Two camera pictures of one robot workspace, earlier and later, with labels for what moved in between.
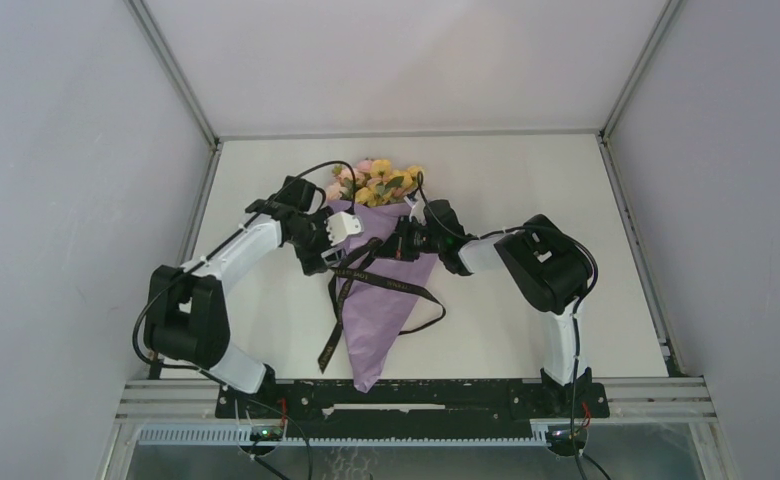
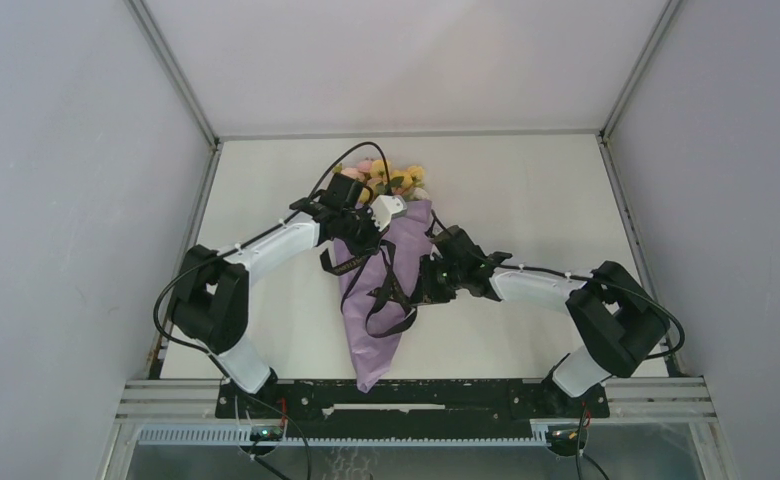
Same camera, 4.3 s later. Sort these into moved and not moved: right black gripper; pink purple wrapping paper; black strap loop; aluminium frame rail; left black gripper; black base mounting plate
Moved: black strap loop; right black gripper; left black gripper
Not moved: aluminium frame rail; black base mounting plate; pink purple wrapping paper
